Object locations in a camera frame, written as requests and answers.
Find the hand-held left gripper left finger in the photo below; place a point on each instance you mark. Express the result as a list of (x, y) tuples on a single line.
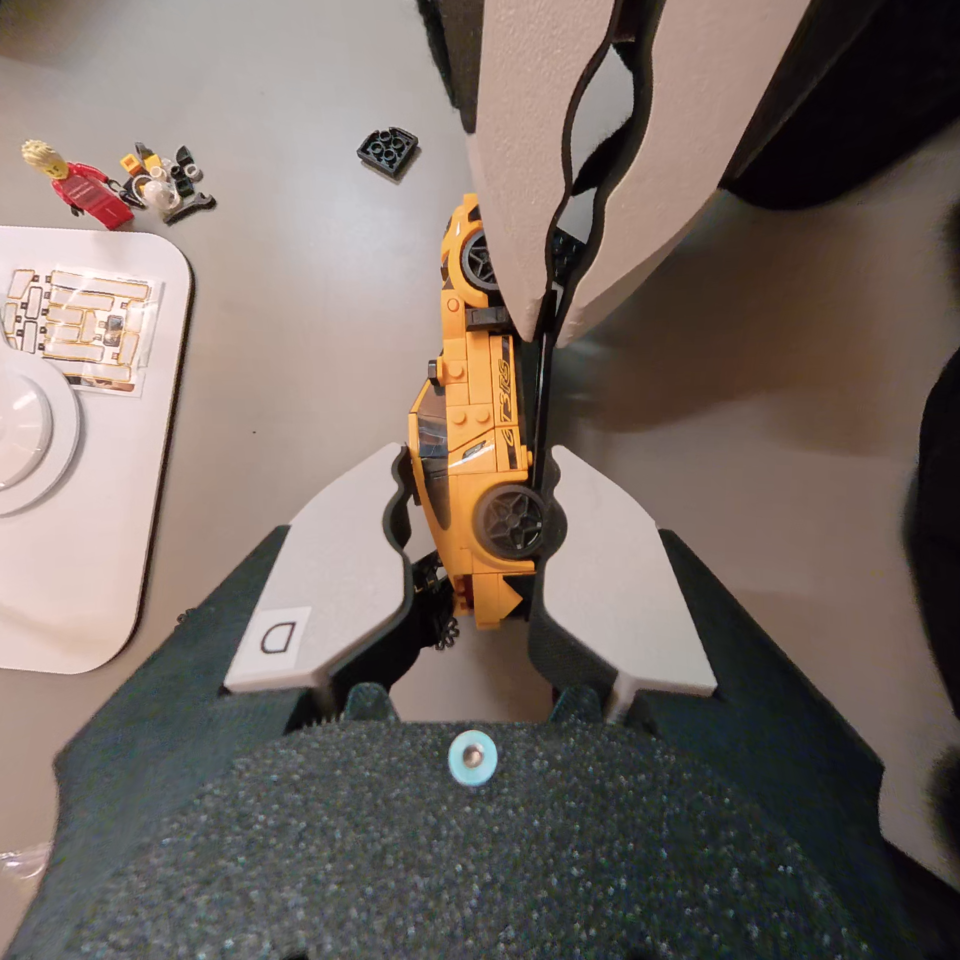
[(330, 577)]

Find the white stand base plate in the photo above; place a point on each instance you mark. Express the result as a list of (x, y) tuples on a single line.
[(90, 525)]

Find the orange lego car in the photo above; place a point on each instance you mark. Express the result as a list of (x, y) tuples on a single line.
[(469, 390)]

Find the red lego piece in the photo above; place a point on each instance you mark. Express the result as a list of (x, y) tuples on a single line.
[(90, 195)]

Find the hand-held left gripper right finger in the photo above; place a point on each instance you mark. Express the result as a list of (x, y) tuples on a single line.
[(622, 600)]

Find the black quarter-round lego plate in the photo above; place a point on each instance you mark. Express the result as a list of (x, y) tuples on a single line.
[(386, 154)]

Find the pile of small lego parts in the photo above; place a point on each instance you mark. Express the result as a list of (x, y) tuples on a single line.
[(161, 187)]

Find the black mesh chair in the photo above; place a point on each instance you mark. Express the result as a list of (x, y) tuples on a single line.
[(900, 150)]

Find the lego sticker sheet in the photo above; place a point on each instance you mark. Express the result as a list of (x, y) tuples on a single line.
[(82, 322)]

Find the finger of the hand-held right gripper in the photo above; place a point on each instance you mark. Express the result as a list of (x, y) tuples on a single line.
[(697, 135), (525, 112)]

